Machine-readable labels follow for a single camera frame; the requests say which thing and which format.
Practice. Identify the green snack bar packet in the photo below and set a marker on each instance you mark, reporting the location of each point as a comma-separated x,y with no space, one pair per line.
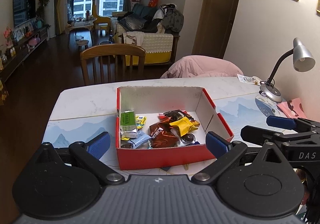
128,125

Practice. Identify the yellow long sachet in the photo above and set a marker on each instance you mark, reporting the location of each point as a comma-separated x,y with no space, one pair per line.
140,121

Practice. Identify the pile of clothes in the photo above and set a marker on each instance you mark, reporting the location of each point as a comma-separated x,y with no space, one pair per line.
170,18

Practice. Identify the sofa with cream cover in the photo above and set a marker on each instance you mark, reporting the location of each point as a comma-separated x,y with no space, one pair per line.
137,27

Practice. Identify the pink jacket on chair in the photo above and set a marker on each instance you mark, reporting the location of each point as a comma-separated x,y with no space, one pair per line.
201,66

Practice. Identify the coffee table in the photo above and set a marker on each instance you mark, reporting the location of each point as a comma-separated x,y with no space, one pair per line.
80,26

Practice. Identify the wooden dining chair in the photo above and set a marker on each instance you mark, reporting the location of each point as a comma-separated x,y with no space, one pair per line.
112,63

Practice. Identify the right hand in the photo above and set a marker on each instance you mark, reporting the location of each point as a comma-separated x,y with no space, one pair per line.
302,177

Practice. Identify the wall television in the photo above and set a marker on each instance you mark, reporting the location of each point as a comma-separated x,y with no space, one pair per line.
23,10

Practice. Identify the pink patterned cloth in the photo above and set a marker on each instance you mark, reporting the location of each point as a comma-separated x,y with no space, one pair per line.
292,108

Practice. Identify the white standing air conditioner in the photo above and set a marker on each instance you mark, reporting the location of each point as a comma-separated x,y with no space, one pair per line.
49,16

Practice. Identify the yellow snack packet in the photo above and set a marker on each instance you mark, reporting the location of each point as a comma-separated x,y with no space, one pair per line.
184,126

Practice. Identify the dark tv cabinet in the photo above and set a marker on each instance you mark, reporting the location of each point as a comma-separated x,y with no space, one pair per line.
24,49

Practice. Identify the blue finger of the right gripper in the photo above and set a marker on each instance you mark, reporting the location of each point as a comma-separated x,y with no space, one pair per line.
281,122
256,135

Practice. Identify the silver desk lamp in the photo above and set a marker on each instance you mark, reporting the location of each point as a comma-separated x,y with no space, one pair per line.
299,58

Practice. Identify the black snack packet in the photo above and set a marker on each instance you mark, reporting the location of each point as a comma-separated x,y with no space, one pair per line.
176,115

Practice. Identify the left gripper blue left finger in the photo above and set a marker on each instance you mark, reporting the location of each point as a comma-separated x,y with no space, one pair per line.
87,156

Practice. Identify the light blue chocolate packet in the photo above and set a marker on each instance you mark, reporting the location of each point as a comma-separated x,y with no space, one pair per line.
134,143

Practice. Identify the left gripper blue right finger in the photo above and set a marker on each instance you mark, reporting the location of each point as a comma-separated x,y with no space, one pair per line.
228,156

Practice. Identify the red snack packet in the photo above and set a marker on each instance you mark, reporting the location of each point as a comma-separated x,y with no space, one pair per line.
194,122

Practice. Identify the red cardboard box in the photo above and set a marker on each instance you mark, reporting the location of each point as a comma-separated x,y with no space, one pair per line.
149,101

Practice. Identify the brown foil snack packet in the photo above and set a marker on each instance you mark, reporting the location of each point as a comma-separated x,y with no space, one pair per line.
161,135

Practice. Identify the white blue snack packet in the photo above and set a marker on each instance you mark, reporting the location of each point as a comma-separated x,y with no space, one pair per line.
188,139

